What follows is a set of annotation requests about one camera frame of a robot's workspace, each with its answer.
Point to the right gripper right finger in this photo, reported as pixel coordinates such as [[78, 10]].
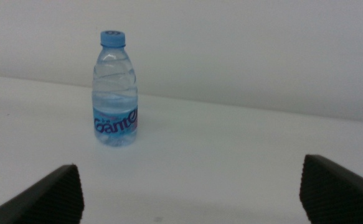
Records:
[[340, 193]]

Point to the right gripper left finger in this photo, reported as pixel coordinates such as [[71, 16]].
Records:
[[50, 202]]

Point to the clear water bottle blue cap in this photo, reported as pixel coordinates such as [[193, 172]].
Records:
[[115, 93]]

